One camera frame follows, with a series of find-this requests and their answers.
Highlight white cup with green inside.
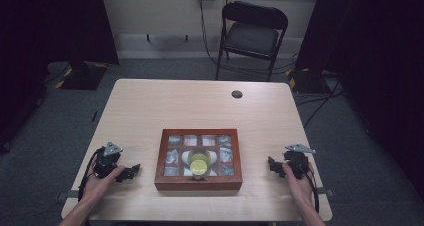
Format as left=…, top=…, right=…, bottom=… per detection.
left=180, top=147, right=219, bottom=178

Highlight black folding chair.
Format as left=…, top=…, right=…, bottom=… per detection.
left=215, top=0, right=290, bottom=83

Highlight small yellow cup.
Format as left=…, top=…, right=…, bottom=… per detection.
left=188, top=157, right=210, bottom=182

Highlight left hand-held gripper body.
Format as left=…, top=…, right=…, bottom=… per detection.
left=92, top=141, right=124, bottom=180

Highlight black stand base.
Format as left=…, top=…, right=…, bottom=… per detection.
left=55, top=61, right=110, bottom=91
left=285, top=67, right=331, bottom=94

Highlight person's left hand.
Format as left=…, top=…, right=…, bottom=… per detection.
left=81, top=156, right=126, bottom=204

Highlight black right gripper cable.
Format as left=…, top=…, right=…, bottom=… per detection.
left=293, top=159, right=320, bottom=214

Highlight grey tape strip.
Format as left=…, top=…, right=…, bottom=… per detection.
left=316, top=187, right=335, bottom=198
left=55, top=189, right=81, bottom=202

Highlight person's right hand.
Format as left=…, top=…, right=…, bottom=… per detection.
left=281, top=161, right=316, bottom=205

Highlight dark curtain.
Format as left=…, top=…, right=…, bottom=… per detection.
left=294, top=0, right=424, bottom=200
left=0, top=0, right=120, bottom=154

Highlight brown wooden glass-lid box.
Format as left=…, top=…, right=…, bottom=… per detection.
left=154, top=128, right=244, bottom=192

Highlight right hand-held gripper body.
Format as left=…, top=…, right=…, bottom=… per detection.
left=282, top=143, right=317, bottom=180

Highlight black floor cables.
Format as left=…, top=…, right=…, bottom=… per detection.
left=294, top=75, right=346, bottom=128

